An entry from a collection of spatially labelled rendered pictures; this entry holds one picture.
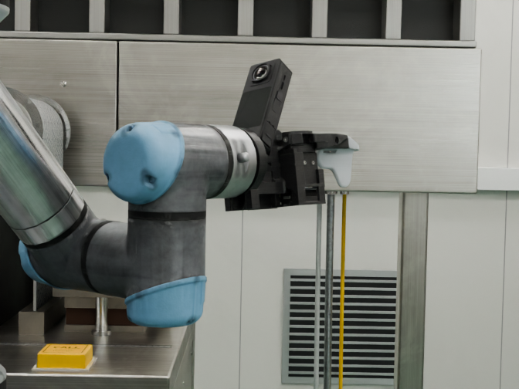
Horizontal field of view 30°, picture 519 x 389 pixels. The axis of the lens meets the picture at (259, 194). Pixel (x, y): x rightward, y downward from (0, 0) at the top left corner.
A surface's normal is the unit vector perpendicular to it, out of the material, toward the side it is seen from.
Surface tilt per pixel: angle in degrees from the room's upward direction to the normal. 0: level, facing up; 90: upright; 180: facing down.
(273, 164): 82
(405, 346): 90
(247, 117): 57
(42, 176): 93
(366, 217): 90
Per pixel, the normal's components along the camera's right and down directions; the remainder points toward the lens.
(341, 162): 0.72, -0.09
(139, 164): -0.62, 0.03
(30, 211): 0.24, 0.52
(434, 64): 0.01, 0.05
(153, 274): -0.23, 0.04
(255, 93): -0.57, -0.52
